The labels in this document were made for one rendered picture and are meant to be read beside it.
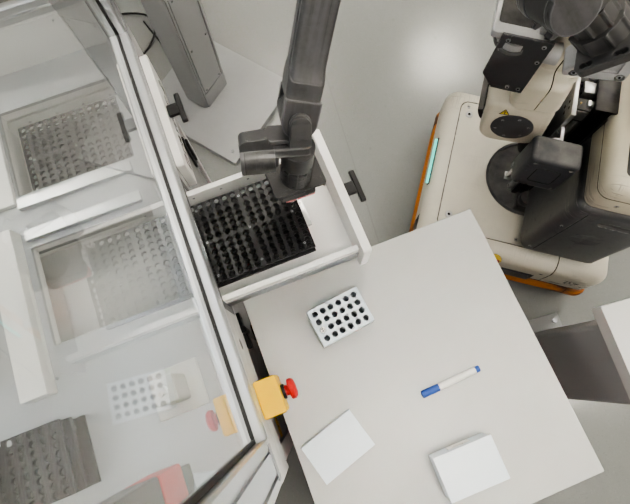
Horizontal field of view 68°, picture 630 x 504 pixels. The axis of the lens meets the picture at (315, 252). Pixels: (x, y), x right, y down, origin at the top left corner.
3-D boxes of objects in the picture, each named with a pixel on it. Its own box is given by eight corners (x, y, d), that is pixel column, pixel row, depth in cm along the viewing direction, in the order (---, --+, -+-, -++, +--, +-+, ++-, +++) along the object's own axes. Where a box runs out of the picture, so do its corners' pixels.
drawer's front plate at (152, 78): (161, 82, 114) (145, 52, 104) (197, 184, 107) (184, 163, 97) (155, 85, 114) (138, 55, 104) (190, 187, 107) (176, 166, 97)
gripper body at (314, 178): (263, 173, 89) (263, 154, 82) (313, 158, 91) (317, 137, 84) (275, 203, 87) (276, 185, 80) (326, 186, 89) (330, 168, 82)
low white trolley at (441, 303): (411, 275, 185) (470, 207, 111) (482, 430, 169) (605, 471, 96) (273, 329, 180) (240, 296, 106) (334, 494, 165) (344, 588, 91)
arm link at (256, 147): (312, 116, 70) (303, 91, 76) (235, 122, 69) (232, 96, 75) (312, 182, 78) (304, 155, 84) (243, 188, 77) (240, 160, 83)
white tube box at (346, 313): (354, 289, 107) (356, 286, 103) (373, 322, 105) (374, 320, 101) (306, 314, 105) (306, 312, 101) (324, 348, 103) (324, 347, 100)
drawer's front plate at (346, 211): (318, 151, 109) (318, 127, 99) (367, 263, 102) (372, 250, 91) (311, 154, 109) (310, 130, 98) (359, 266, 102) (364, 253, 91)
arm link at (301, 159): (318, 157, 76) (313, 127, 77) (276, 161, 75) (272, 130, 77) (314, 176, 82) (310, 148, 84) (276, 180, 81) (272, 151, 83)
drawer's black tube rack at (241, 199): (287, 183, 105) (285, 171, 99) (316, 253, 101) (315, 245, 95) (193, 218, 103) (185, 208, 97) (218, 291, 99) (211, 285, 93)
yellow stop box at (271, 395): (280, 372, 94) (277, 372, 87) (293, 407, 93) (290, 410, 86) (256, 382, 94) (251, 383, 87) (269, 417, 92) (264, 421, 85)
